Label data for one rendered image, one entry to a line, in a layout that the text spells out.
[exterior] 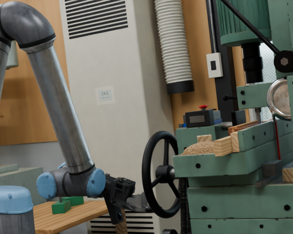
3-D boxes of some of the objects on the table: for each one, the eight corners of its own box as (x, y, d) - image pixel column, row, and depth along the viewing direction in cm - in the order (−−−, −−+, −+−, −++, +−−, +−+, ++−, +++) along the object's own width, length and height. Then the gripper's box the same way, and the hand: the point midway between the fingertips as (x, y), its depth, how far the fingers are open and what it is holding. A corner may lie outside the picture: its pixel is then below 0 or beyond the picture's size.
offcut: (213, 147, 171) (211, 135, 171) (199, 149, 171) (197, 136, 171) (211, 146, 175) (210, 134, 175) (198, 147, 175) (196, 135, 175)
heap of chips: (191, 151, 167) (189, 141, 167) (232, 148, 161) (230, 138, 161) (178, 155, 160) (177, 145, 160) (221, 152, 154) (219, 142, 154)
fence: (297, 128, 203) (296, 113, 203) (302, 128, 202) (300, 112, 202) (239, 152, 150) (236, 130, 150) (245, 151, 150) (243, 130, 150)
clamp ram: (226, 139, 189) (223, 111, 188) (248, 137, 185) (244, 109, 185) (216, 142, 181) (212, 113, 181) (238, 140, 177) (235, 111, 177)
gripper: (96, 175, 201) (149, 195, 191) (110, 171, 209) (162, 190, 199) (91, 199, 202) (144, 219, 193) (105, 194, 210) (156, 213, 201)
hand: (148, 211), depth 197 cm, fingers closed
